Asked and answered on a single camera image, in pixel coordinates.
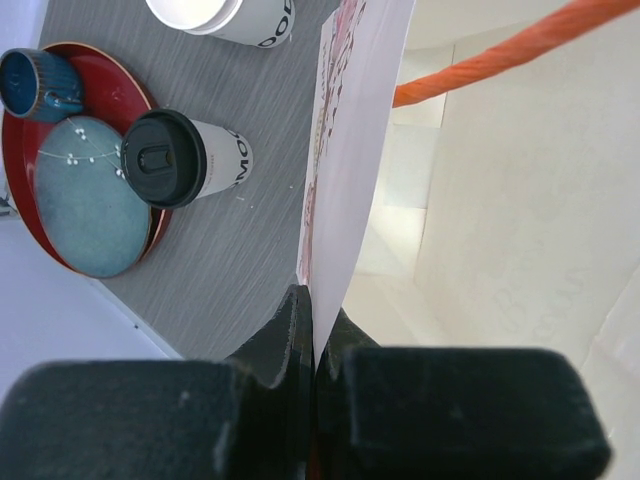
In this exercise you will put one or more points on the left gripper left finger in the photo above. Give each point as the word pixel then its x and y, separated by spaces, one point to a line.
pixel 244 417

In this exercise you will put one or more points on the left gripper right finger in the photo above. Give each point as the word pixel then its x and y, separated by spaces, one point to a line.
pixel 452 413

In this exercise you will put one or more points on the printed kraft paper bag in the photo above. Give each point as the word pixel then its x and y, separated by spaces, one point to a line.
pixel 532 224

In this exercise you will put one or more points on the black cup lid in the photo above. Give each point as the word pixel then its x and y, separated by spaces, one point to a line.
pixel 163 158

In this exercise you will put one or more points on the stack of white paper cups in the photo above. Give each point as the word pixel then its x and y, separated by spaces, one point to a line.
pixel 263 24

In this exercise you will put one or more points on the white paper cup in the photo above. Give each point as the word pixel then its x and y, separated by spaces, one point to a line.
pixel 229 158

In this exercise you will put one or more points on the blue-grey ceramic plate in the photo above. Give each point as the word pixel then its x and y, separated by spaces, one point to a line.
pixel 90 214

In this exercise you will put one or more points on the red round tray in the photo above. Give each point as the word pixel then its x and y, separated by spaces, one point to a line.
pixel 113 96

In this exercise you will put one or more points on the dark blue ceramic mug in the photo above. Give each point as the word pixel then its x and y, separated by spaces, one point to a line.
pixel 39 86

